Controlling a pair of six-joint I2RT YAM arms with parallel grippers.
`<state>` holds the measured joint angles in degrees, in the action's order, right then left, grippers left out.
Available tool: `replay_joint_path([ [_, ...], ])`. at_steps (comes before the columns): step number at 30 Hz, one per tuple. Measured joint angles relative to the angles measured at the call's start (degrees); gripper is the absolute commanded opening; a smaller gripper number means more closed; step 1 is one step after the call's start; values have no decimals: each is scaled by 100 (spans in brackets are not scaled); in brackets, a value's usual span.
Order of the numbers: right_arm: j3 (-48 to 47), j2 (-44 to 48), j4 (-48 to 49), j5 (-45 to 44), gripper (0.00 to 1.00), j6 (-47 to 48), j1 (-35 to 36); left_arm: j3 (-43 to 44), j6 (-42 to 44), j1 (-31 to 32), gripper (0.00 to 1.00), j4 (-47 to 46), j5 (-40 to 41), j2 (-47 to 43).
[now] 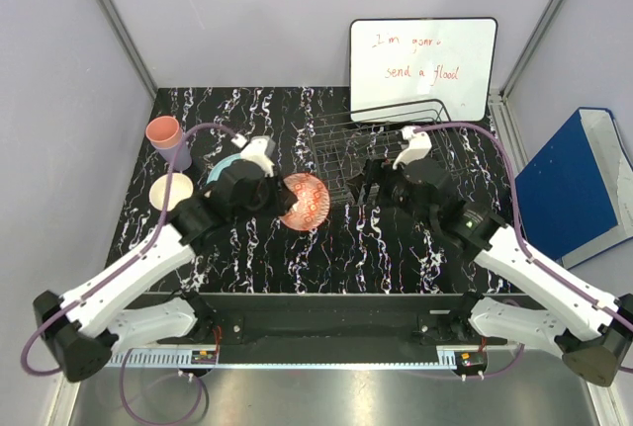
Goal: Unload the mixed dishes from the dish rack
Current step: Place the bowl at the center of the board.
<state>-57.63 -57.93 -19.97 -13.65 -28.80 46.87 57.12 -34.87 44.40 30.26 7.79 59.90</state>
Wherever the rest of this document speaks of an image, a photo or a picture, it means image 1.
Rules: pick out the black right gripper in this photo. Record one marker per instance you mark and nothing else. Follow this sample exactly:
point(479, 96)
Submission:
point(380, 171)

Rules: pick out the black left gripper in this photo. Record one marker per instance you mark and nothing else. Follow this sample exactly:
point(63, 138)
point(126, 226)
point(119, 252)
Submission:
point(283, 199)

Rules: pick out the beige and blue plate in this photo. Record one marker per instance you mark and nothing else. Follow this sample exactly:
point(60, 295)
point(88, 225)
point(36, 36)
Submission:
point(220, 167)

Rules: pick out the red and white bowl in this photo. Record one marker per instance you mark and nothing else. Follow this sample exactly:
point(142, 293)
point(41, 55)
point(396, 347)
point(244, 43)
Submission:
point(181, 188)

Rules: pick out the purple plastic cup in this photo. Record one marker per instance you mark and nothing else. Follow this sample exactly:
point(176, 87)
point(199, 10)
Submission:
point(176, 152)

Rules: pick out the blue white patterned bowl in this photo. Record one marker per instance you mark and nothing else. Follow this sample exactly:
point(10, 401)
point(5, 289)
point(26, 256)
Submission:
point(313, 202)

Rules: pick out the pink plastic cup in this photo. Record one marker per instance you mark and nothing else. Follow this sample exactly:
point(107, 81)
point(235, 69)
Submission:
point(163, 132)

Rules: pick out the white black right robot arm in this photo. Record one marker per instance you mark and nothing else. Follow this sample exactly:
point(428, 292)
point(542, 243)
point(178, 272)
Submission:
point(590, 330)

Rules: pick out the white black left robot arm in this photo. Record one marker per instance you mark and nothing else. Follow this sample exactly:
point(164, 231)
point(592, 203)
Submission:
point(86, 326)

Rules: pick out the white whiteboard with red writing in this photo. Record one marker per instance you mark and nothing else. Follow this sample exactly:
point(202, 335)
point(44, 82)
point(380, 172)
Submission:
point(420, 70)

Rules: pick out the blue binder folder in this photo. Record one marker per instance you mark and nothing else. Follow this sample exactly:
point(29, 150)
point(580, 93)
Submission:
point(575, 194)

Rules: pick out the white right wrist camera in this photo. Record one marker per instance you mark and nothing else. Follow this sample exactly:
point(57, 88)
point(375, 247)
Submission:
point(418, 146)

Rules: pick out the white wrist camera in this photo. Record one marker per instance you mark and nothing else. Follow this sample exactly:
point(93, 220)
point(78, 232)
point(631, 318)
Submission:
point(418, 146)
point(258, 150)

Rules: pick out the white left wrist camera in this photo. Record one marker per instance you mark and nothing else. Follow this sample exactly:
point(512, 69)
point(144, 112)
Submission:
point(258, 150)

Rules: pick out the grey wire dish rack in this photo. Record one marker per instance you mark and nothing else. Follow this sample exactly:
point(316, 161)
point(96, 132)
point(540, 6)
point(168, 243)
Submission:
point(342, 143)

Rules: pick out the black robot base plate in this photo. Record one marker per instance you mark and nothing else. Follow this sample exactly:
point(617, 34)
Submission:
point(331, 331)

